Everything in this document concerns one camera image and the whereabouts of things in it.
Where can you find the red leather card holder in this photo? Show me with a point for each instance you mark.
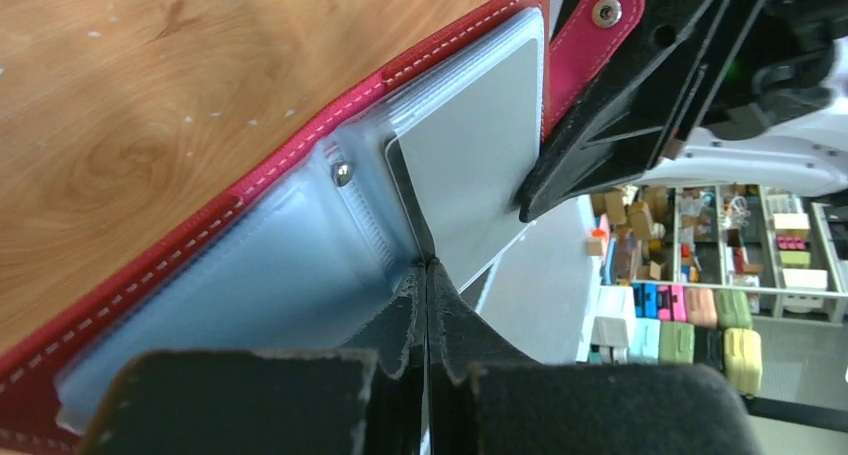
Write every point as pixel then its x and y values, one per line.
pixel 301 249

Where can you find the grey credit card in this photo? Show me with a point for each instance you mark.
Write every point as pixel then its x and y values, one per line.
pixel 459 169

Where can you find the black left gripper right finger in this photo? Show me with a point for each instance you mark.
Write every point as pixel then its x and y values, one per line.
pixel 488 397

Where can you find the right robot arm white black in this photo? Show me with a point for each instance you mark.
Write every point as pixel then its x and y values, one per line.
pixel 779 118

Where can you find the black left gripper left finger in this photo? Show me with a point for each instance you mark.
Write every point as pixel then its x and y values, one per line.
pixel 363 397

